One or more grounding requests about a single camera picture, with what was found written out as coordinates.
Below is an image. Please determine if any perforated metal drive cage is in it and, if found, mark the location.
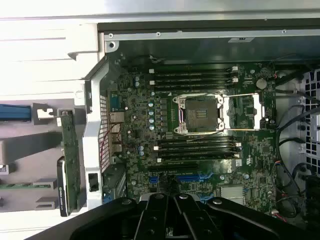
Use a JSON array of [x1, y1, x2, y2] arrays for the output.
[[299, 67, 320, 181]]

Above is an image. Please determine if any green RAM stick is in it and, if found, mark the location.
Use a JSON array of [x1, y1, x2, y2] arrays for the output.
[[157, 139, 241, 147], [0, 183, 35, 190]]

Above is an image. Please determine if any silver chipset heat sink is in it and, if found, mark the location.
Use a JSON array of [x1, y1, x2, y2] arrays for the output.
[[219, 185, 245, 204]]

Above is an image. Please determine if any black case fan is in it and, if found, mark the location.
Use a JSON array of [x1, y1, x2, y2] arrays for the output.
[[302, 174, 320, 201]]

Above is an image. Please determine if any grey parts rack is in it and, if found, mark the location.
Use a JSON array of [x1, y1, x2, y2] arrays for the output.
[[0, 98, 87, 218]]

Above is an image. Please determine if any black expansion slot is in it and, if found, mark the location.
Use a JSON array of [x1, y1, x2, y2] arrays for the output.
[[148, 162, 198, 170]]

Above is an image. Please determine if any CPU socket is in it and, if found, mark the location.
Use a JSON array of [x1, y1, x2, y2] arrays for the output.
[[172, 93, 225, 134]]

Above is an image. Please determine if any thin locking lever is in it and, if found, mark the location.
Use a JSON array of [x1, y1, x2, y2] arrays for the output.
[[219, 127, 262, 133], [223, 92, 261, 98]]

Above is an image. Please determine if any green motherboard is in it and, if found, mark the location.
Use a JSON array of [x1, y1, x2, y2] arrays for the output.
[[106, 53, 278, 216]]

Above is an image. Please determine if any open grey PC case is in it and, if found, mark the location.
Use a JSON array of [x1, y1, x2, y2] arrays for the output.
[[81, 14, 320, 233]]

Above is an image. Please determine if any black wire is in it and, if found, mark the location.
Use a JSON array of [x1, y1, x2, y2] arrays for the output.
[[276, 103, 310, 132]]

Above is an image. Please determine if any black RAM slot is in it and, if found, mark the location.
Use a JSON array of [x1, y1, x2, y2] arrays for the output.
[[152, 72, 232, 79], [153, 144, 241, 152], [157, 154, 241, 163], [157, 149, 241, 156], [149, 77, 240, 86], [152, 83, 232, 91], [149, 66, 239, 75]]

